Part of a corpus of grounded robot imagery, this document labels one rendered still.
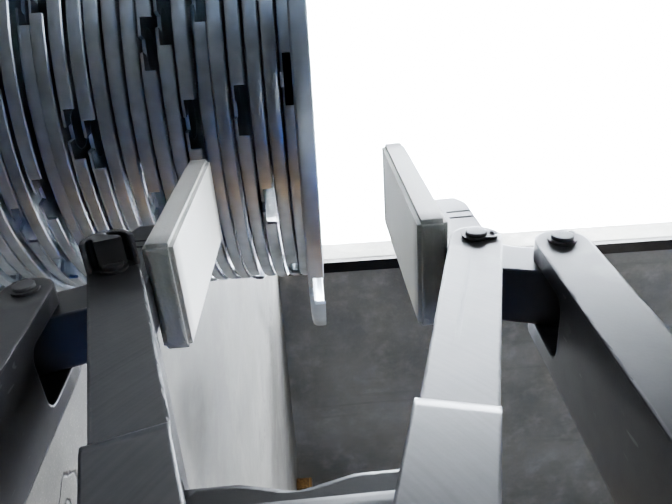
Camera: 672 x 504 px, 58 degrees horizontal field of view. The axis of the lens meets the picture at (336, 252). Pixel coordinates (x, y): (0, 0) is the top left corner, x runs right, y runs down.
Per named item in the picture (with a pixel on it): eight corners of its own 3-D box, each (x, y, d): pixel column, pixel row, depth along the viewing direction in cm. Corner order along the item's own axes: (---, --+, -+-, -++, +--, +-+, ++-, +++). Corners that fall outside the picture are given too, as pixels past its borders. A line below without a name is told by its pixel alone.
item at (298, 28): (272, -271, 35) (286, -272, 35) (302, 111, 59) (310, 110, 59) (285, 50, 18) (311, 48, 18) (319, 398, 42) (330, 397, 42)
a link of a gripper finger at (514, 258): (463, 280, 13) (597, 267, 13) (421, 198, 18) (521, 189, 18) (462, 337, 14) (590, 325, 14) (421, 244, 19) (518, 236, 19)
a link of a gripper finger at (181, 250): (193, 349, 16) (164, 351, 16) (222, 237, 22) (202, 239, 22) (171, 244, 14) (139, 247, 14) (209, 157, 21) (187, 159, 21)
